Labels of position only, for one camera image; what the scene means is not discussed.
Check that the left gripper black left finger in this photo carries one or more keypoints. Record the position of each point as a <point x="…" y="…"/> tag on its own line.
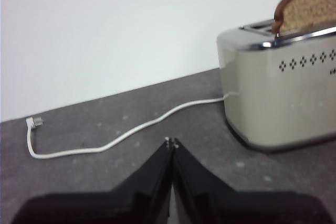
<point x="131" y="203"/>

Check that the brown wholegrain bread slice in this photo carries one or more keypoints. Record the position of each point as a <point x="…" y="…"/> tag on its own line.
<point x="307" y="11"/>

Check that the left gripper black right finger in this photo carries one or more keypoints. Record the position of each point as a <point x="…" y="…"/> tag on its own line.
<point x="215" y="205"/>

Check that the beige stainless steel toaster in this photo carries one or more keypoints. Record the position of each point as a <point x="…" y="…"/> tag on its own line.
<point x="275" y="103"/>

